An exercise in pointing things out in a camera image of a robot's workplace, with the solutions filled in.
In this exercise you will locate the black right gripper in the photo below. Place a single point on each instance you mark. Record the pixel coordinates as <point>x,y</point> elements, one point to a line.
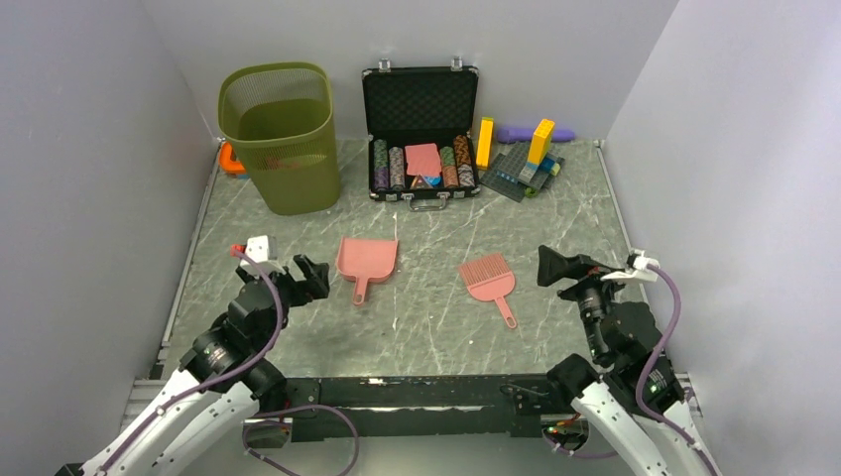
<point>553,265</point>

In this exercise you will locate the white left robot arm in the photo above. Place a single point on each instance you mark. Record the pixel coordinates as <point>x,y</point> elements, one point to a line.
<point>222,379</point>

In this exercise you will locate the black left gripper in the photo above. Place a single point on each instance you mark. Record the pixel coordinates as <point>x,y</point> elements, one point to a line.
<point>301,294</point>

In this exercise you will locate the pink card stack in case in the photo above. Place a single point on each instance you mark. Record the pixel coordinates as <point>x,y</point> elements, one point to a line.
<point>423,160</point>

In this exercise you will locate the yellow tall building block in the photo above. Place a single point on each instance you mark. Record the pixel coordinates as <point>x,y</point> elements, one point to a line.
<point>484,143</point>

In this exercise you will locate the olive green mesh wastebasket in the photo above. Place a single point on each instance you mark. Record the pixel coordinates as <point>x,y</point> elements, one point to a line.
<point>283,109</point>

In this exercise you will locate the black poker chip case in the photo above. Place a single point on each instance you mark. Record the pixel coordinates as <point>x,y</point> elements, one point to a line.
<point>420,106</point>

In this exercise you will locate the purple cylinder toy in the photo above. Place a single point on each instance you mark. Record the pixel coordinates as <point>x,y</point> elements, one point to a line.
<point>511,134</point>

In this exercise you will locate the building block assembly on baseplate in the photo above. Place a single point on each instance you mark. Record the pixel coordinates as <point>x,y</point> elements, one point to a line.
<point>527,168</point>

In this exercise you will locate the orange plastic handle object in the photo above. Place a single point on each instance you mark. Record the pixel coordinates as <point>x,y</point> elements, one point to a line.
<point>228,162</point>

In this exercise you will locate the pink plastic hand brush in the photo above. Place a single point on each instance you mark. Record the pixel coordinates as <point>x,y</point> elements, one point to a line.
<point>490,279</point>

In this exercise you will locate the pink plastic dustpan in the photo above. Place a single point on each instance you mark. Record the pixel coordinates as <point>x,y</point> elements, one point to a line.
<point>365,262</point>

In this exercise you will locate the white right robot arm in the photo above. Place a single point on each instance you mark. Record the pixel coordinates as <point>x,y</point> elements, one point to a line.
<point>626,389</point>

